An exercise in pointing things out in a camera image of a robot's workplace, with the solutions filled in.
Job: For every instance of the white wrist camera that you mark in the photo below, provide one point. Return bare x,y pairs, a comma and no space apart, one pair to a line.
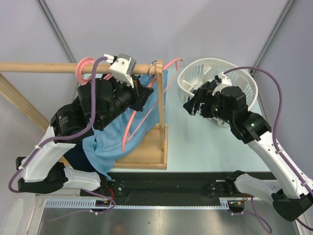
222,82
122,67

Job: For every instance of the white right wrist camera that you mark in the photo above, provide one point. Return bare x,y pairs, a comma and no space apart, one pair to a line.
222,82

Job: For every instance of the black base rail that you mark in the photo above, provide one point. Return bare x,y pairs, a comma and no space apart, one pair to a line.
95,191

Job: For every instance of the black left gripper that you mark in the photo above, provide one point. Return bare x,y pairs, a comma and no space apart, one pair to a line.
140,94

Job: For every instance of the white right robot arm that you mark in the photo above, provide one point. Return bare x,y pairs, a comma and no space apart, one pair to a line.
288,196

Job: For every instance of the wooden rack rod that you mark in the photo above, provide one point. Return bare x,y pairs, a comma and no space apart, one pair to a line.
66,68

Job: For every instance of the pink plastic hanger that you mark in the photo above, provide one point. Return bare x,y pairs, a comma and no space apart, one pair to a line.
84,62

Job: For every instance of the white plastic laundry basket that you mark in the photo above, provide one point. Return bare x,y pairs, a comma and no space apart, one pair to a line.
203,72

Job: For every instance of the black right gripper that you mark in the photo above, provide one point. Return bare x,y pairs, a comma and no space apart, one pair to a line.
205,113

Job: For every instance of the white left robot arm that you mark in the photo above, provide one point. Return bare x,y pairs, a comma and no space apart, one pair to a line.
106,121

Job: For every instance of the navy blue shorts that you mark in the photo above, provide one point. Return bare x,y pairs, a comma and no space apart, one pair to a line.
78,160

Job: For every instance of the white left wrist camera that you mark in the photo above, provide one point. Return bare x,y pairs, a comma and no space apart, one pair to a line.
122,67

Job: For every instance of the light blue shorts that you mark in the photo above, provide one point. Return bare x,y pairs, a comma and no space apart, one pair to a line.
105,147

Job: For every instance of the wooden rack left post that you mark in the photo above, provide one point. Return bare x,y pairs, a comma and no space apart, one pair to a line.
12,95

